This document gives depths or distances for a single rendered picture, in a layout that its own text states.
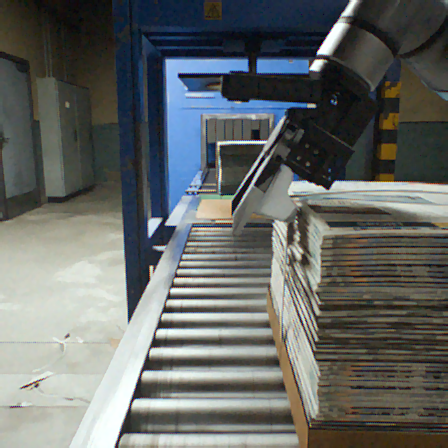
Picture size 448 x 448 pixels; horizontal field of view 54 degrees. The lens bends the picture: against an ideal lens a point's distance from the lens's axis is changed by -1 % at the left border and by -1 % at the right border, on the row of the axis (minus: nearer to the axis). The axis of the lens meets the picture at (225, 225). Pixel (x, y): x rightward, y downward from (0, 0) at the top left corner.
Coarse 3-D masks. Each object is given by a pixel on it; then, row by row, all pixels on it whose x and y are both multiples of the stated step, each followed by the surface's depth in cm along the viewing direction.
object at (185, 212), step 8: (184, 200) 211; (192, 200) 210; (200, 200) 206; (176, 208) 189; (184, 208) 189; (192, 208) 188; (176, 216) 171; (184, 216) 170; (192, 216) 168; (168, 224) 157; (176, 224) 157; (200, 224) 156; (208, 224) 156; (216, 224) 156; (224, 224) 156; (232, 224) 157; (248, 224) 156; (256, 224) 156; (264, 224) 156; (272, 224) 157; (168, 232) 156; (168, 240) 157
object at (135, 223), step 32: (128, 0) 142; (128, 32) 144; (128, 64) 146; (128, 96) 148; (128, 128) 150; (128, 160) 152; (128, 192) 154; (128, 224) 157; (128, 256) 159; (128, 288) 162; (128, 320) 165
